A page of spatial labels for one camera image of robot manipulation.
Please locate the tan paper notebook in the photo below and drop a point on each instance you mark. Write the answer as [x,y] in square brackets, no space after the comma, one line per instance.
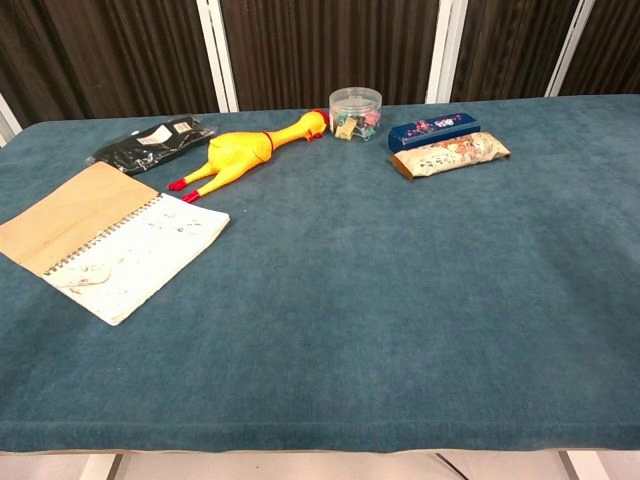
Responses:
[125,250]

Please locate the black item in plastic bag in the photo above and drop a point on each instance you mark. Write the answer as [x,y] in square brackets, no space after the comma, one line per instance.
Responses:
[145,145]

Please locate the clear jar of binder clips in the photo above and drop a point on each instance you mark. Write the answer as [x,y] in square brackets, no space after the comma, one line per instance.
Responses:
[355,112]

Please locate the yellow rubber chicken toy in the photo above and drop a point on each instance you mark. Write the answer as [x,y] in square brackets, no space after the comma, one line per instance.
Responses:
[240,152]

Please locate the white partition post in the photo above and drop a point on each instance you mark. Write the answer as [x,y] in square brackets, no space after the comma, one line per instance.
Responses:
[217,55]
[7,122]
[570,50]
[446,50]

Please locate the blue printed pencil case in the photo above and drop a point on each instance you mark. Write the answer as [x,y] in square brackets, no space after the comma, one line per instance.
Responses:
[430,131]

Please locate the brown snack packet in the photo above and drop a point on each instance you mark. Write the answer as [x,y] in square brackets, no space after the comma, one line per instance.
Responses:
[450,155]

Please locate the white table leg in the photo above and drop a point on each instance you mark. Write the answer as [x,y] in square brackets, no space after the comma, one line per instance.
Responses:
[574,466]
[102,466]

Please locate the teal felt table cover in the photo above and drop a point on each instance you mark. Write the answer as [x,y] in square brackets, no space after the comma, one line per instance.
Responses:
[375,300]

